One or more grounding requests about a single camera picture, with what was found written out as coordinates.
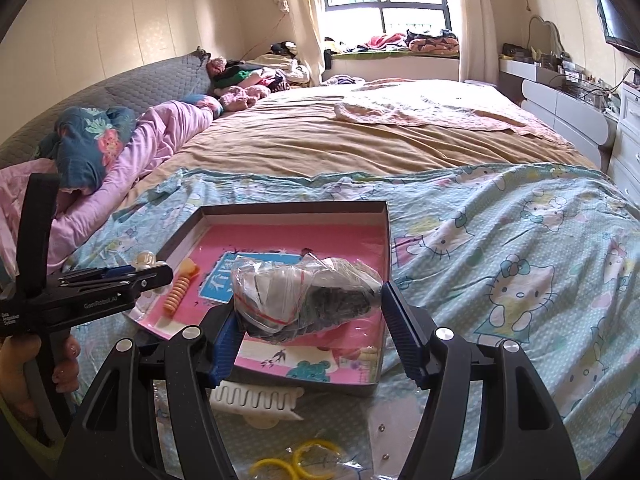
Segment person's left hand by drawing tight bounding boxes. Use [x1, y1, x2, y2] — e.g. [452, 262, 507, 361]
[0, 334, 81, 418]

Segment grey quilted headboard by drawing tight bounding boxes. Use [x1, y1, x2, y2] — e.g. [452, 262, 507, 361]
[0, 50, 213, 171]

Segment black flat television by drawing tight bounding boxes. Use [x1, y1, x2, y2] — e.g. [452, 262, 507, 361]
[590, 0, 640, 56]

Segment white vanity table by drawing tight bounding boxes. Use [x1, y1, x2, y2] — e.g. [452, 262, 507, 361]
[497, 55, 621, 171]

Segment small floral pillow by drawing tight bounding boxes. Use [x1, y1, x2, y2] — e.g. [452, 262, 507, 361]
[182, 94, 223, 118]

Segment clear bag of dark hair ties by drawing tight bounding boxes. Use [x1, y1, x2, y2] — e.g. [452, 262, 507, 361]
[231, 252, 386, 346]

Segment bag of yellow hair rings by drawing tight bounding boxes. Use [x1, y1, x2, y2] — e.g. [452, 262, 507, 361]
[240, 437, 351, 480]

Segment grey cardboard box tray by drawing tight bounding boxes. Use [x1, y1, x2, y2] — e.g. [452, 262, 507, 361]
[132, 201, 392, 398]

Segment clothes on window sill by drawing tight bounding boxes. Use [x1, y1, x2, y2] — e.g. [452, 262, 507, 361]
[325, 30, 461, 56]

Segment pile of clothes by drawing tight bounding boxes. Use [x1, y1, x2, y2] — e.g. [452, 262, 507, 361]
[207, 57, 313, 96]

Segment cream curtain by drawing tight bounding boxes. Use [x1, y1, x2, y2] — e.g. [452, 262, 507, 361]
[275, 0, 328, 88]
[440, 0, 496, 83]

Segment pink quilt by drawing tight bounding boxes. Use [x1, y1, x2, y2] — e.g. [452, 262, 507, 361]
[0, 100, 216, 281]

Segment pink picture book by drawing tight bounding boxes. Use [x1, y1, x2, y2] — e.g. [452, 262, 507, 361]
[137, 225, 386, 386]

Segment clear plastic stud pack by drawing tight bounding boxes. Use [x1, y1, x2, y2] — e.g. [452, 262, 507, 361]
[367, 400, 426, 480]

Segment white drawer cabinet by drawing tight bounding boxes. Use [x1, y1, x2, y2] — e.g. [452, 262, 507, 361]
[607, 82, 640, 196]

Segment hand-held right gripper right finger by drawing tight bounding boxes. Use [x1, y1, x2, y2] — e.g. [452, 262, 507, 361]
[382, 280, 583, 480]

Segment blue floral pillow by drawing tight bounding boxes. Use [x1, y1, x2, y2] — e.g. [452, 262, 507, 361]
[39, 106, 138, 196]

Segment printed cartoon cat blanket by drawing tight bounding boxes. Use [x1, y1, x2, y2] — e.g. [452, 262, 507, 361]
[65, 162, 640, 480]

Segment pearl hair clip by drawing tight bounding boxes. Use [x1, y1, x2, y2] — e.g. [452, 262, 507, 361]
[134, 250, 166, 273]

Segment orange hair clip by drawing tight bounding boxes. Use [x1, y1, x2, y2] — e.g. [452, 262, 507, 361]
[161, 258, 202, 317]

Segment brown bed sheet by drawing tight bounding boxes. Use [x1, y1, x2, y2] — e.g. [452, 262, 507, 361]
[120, 77, 601, 211]

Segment clutter of cosmetics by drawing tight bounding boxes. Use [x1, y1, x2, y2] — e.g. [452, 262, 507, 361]
[500, 42, 621, 106]

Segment vanity mirror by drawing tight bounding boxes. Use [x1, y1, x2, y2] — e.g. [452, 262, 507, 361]
[527, 14, 563, 58]

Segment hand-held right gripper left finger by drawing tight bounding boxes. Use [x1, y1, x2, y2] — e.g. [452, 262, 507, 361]
[57, 305, 246, 480]

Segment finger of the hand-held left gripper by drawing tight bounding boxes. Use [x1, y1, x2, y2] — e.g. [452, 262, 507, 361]
[59, 266, 140, 285]
[127, 265, 174, 295]

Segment pink plush blanket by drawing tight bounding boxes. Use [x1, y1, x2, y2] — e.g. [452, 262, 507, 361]
[217, 85, 271, 113]

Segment white comb hair clip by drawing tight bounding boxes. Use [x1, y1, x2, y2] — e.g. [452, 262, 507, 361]
[209, 379, 306, 418]

